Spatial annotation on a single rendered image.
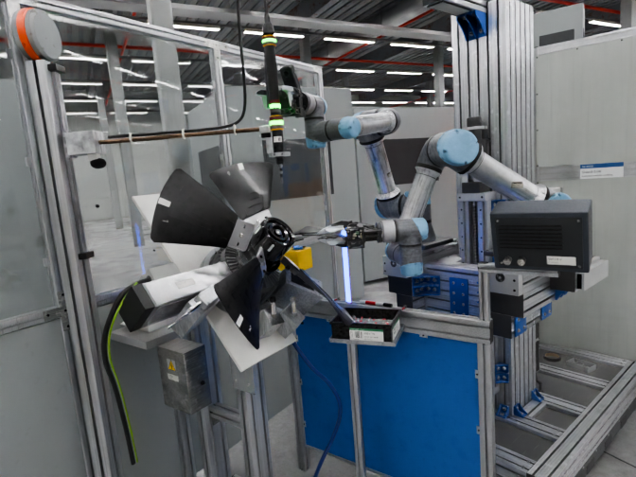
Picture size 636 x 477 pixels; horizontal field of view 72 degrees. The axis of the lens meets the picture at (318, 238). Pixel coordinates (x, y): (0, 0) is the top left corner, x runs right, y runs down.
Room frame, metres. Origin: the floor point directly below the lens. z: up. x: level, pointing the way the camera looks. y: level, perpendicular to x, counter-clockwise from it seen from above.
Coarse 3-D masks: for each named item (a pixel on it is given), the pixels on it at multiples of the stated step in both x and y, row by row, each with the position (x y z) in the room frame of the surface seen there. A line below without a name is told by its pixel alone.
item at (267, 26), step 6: (264, 18) 1.43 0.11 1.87; (264, 24) 1.43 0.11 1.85; (270, 24) 1.43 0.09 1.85; (264, 30) 1.42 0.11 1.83; (270, 30) 1.42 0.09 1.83; (276, 132) 1.42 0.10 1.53; (282, 132) 1.43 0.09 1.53; (276, 138) 1.42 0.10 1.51; (282, 138) 1.43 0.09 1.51; (276, 144) 1.42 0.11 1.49; (282, 144) 1.43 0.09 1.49; (276, 150) 1.42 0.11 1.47; (282, 150) 1.43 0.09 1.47; (276, 156) 1.43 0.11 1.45; (282, 156) 1.43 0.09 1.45; (276, 162) 1.43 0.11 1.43; (282, 162) 1.43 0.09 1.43
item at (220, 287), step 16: (240, 272) 1.13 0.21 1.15; (256, 272) 1.21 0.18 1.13; (224, 288) 1.05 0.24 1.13; (240, 288) 1.11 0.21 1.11; (256, 288) 1.19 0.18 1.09; (224, 304) 1.03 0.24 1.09; (240, 304) 1.08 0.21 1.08; (256, 304) 1.18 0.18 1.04; (256, 320) 1.15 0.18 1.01; (256, 336) 1.12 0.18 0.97
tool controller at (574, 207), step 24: (504, 216) 1.31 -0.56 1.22; (528, 216) 1.27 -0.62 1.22; (552, 216) 1.23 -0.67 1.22; (576, 216) 1.20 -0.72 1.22; (504, 240) 1.32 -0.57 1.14; (528, 240) 1.28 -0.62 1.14; (552, 240) 1.24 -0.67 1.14; (576, 240) 1.21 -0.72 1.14; (504, 264) 1.34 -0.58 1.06; (528, 264) 1.30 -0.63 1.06; (552, 264) 1.26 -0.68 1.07; (576, 264) 1.23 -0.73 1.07
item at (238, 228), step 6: (240, 222) 1.32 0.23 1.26; (246, 222) 1.32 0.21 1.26; (234, 228) 1.31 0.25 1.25; (240, 228) 1.32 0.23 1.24; (246, 228) 1.33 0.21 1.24; (252, 228) 1.33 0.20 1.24; (234, 234) 1.31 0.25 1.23; (246, 234) 1.33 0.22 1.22; (252, 234) 1.34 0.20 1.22; (234, 240) 1.31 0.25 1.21; (240, 240) 1.32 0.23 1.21; (246, 240) 1.33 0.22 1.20; (228, 246) 1.30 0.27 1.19; (234, 246) 1.31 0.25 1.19; (240, 246) 1.32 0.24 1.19; (246, 246) 1.33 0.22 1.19
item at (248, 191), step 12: (228, 168) 1.55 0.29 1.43; (252, 168) 1.56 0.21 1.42; (264, 168) 1.57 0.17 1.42; (216, 180) 1.52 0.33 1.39; (228, 180) 1.52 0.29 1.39; (240, 180) 1.52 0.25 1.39; (252, 180) 1.52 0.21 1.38; (264, 180) 1.52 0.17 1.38; (228, 192) 1.49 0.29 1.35; (240, 192) 1.49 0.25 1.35; (252, 192) 1.48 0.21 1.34; (264, 192) 1.48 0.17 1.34; (240, 204) 1.46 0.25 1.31; (252, 204) 1.45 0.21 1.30; (264, 204) 1.45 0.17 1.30; (240, 216) 1.44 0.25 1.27
